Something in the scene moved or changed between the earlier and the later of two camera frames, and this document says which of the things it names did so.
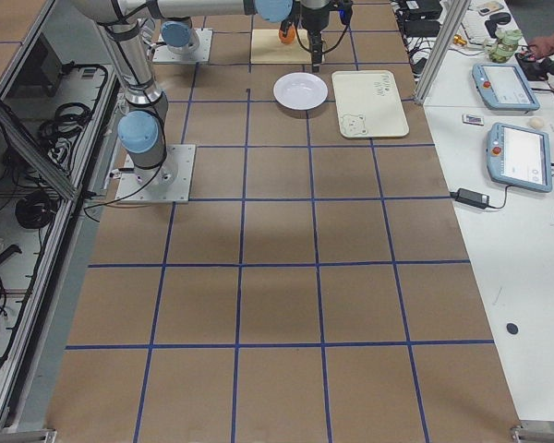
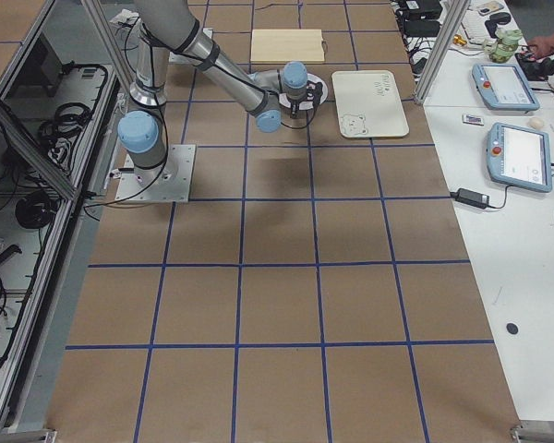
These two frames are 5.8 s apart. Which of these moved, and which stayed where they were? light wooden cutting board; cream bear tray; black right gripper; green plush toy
Moved: black right gripper
Stayed: green plush toy; cream bear tray; light wooden cutting board
